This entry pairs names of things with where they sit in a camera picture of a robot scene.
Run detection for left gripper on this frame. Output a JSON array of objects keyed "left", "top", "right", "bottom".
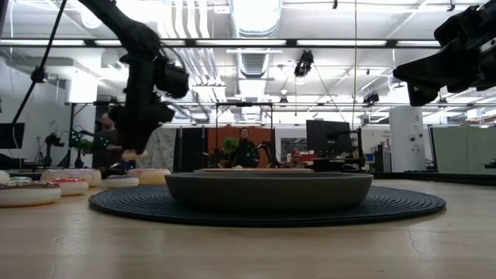
[{"left": 110, "top": 52, "right": 176, "bottom": 153}]

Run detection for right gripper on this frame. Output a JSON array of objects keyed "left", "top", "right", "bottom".
[{"left": 392, "top": 36, "right": 496, "bottom": 107}]

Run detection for small red sprinkled donut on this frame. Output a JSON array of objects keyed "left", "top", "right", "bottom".
[{"left": 46, "top": 177, "right": 90, "bottom": 197}]

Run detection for grey curtain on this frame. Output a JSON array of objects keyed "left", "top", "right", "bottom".
[{"left": 149, "top": 127, "right": 177, "bottom": 171}]

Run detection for person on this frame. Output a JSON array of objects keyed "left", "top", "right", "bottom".
[
  {"left": 94, "top": 113, "right": 126, "bottom": 170},
  {"left": 232, "top": 127, "right": 260, "bottom": 169}
]

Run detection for black curtain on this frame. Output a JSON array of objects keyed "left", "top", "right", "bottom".
[{"left": 180, "top": 127, "right": 208, "bottom": 171}]

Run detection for dark round woven placemat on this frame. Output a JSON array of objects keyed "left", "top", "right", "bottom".
[{"left": 88, "top": 184, "right": 447, "bottom": 228}]

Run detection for white pillar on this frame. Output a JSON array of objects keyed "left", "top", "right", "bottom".
[{"left": 389, "top": 106, "right": 427, "bottom": 173}]

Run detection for grey-green partition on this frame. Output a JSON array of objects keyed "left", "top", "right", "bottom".
[{"left": 431, "top": 126, "right": 496, "bottom": 174}]

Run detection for green background plant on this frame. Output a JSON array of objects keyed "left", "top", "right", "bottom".
[{"left": 222, "top": 137, "right": 240, "bottom": 153}]

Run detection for black tripod pole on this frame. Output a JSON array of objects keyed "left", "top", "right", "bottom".
[{"left": 10, "top": 0, "right": 69, "bottom": 126}]

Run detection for black monitor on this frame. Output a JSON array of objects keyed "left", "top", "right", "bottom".
[{"left": 305, "top": 119, "right": 352, "bottom": 160}]

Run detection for orange partition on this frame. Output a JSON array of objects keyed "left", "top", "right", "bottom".
[{"left": 207, "top": 125, "right": 277, "bottom": 169}]

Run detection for pink plate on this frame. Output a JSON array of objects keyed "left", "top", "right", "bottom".
[{"left": 197, "top": 167, "right": 314, "bottom": 174}]

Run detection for small chocolate donut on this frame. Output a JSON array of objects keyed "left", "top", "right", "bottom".
[{"left": 0, "top": 181, "right": 62, "bottom": 208}]

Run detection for black overhead beam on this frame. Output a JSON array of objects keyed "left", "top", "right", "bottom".
[{"left": 0, "top": 37, "right": 443, "bottom": 49}]

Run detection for grey plate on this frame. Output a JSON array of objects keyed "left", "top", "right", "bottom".
[{"left": 164, "top": 171, "right": 375, "bottom": 213}]

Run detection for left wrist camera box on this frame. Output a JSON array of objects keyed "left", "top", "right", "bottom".
[{"left": 157, "top": 61, "right": 191, "bottom": 100}]

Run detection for black gate frame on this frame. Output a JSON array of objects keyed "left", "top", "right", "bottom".
[{"left": 214, "top": 101, "right": 275, "bottom": 168}]

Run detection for hanging black camera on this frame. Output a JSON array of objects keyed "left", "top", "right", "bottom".
[{"left": 293, "top": 49, "right": 315, "bottom": 78}]

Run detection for silver ventilation duct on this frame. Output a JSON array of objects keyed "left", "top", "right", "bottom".
[{"left": 228, "top": 0, "right": 284, "bottom": 125}]

